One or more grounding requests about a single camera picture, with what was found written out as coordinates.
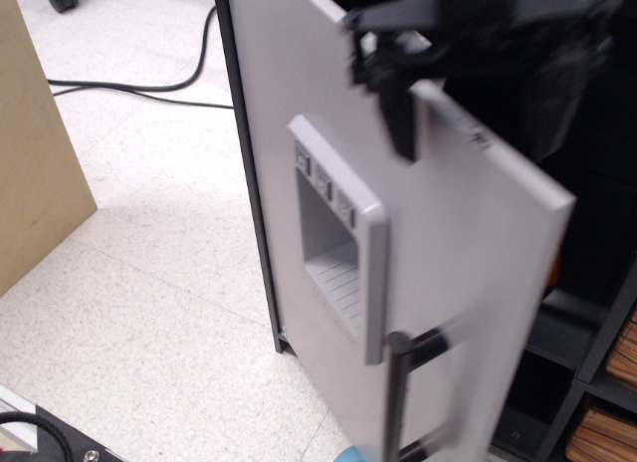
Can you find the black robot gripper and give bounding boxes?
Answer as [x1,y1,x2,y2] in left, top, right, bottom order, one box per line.
[342,0,622,162]

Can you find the grey toy fridge door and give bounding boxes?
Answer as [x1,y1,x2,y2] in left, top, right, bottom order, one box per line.
[217,0,574,461]

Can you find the grey ice dispenser panel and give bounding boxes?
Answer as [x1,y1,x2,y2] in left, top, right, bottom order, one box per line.
[288,115,390,365]

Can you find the orange toy cone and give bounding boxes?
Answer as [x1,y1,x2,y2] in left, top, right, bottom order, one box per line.
[544,252,561,289]

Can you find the woven wicker baskets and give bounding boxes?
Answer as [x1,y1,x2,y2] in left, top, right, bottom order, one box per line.
[565,306,636,461]

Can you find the teal round object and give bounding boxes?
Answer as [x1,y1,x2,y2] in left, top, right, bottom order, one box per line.
[334,446,364,462]

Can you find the tan wooden board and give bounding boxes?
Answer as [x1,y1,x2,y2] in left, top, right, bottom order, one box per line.
[1,0,97,293]

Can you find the black door handle bar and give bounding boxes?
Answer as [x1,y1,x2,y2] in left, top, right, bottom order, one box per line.
[381,328,450,461]

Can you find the thick black floor cable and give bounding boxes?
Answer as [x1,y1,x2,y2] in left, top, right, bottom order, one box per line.
[47,6,220,94]

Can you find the thin black floor cable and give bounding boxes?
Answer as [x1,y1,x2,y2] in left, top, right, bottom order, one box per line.
[51,86,235,110]

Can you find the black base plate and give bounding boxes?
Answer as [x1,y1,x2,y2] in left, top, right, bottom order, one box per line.
[36,406,123,462]

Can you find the black braided cable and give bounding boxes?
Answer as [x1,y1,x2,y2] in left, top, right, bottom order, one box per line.
[0,410,69,462]

